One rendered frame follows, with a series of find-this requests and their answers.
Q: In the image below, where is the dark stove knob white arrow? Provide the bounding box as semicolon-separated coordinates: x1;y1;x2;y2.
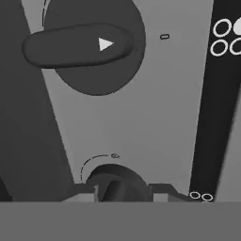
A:
21;0;147;97

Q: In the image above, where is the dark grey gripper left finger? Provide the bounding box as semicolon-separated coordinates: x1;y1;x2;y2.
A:
61;184;99;202

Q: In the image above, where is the grey stove with black panel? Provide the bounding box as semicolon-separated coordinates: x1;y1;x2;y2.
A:
0;0;241;202

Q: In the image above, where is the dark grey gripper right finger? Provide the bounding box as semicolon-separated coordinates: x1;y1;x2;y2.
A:
147;183;193;202

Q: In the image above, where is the small dark grey stove knob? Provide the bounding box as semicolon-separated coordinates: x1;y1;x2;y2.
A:
85;163;151;202

